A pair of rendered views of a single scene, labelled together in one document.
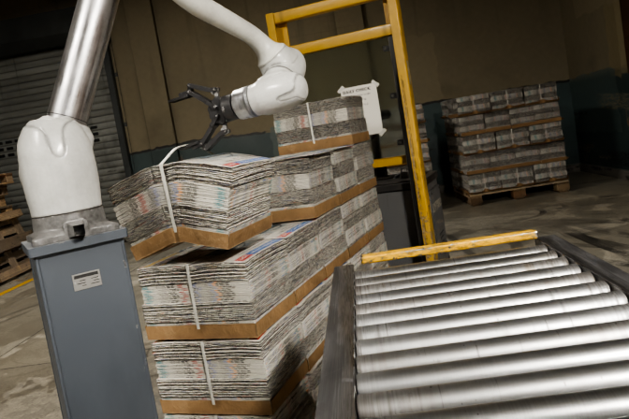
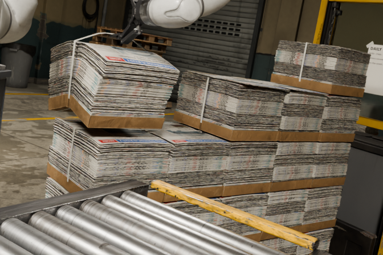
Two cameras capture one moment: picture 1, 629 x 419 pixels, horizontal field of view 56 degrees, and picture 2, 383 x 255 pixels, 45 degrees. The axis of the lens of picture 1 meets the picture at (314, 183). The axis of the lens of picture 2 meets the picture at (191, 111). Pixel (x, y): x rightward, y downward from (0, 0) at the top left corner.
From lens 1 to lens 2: 83 cm
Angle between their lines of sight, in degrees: 28
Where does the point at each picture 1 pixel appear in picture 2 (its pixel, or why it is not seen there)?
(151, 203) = (64, 69)
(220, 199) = (94, 84)
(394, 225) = (373, 188)
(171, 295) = (64, 147)
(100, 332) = not seen: outside the picture
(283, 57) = not seen: outside the picture
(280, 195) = (214, 109)
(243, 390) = not seen: hidden behind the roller
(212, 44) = not seen: outside the picture
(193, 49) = not seen: outside the picture
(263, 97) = (156, 9)
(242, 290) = (93, 166)
